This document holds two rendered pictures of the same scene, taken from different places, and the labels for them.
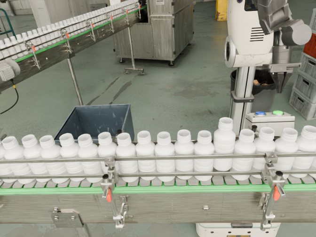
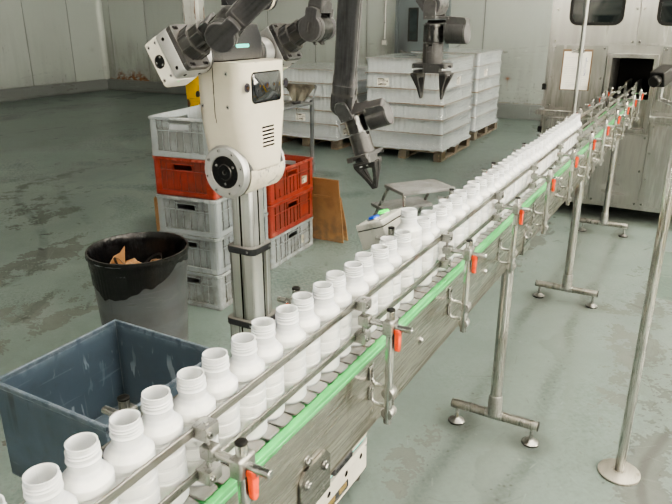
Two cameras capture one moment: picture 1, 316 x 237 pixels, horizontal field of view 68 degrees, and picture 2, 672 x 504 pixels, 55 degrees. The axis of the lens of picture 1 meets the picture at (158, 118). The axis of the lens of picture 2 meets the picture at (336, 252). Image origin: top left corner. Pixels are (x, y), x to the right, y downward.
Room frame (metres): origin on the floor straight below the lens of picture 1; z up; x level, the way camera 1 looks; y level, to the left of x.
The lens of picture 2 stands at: (0.09, 1.17, 1.61)
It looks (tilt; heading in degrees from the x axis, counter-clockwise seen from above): 20 degrees down; 294
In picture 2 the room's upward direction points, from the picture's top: straight up
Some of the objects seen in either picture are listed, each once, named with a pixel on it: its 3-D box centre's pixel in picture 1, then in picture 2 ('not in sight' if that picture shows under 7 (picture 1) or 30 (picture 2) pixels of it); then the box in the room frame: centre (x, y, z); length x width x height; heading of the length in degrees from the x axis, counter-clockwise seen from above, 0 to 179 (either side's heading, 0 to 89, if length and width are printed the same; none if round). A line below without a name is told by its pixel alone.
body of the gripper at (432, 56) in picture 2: not in sight; (432, 56); (0.63, -0.67, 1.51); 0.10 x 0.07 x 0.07; 175
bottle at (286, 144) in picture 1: (283, 154); (438, 237); (0.50, -0.36, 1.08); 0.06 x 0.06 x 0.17
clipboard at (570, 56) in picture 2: not in sight; (575, 69); (0.57, -4.55, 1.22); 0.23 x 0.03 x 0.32; 175
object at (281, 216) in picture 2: not in sight; (268, 208); (2.37, -2.67, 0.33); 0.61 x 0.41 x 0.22; 88
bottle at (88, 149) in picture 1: (90, 158); (323, 326); (0.55, 0.22, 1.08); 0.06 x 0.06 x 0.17
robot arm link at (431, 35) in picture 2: not in sight; (435, 33); (0.63, -0.67, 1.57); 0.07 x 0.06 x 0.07; 175
